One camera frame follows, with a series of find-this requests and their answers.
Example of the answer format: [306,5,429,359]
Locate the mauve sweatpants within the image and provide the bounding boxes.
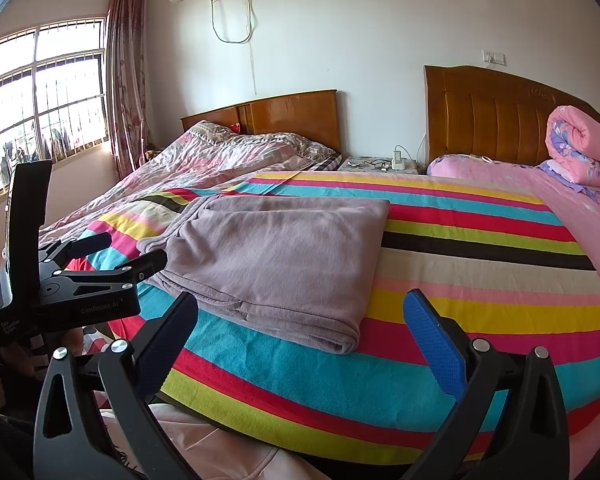
[137,195,389,354]

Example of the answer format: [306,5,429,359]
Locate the person's left hand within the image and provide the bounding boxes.
[0,327,83,377]

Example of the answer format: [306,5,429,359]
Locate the rainbow striped blanket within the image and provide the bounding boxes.
[64,169,600,467]

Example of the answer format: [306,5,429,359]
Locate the barred window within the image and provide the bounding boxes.
[0,18,108,196]

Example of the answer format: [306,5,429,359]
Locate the pink floral quilt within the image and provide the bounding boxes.
[38,120,342,245]

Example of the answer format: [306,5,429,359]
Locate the pink floral curtain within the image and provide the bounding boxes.
[105,0,149,179]

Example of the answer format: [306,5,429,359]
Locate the pink bed sheet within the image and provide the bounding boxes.
[427,155,600,274]

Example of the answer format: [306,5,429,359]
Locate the plaid checked bed sheet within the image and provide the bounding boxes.
[316,153,342,171]

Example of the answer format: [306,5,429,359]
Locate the rolled pink floral duvet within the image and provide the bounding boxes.
[545,105,600,188]

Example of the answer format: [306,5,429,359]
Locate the left wooden headboard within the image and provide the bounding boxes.
[181,90,342,152]

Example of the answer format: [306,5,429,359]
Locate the wooden headboard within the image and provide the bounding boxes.
[424,65,600,166]
[181,90,342,152]

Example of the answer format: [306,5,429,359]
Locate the bedside table with cloth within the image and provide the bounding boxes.
[338,156,419,174]

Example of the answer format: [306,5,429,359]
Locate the right wooden headboard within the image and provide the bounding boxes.
[424,65,600,166]

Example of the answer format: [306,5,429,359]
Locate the air conditioner power cable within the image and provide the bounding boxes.
[209,0,258,97]

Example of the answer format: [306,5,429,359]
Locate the white wall socket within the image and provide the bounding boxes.
[482,50,506,66]

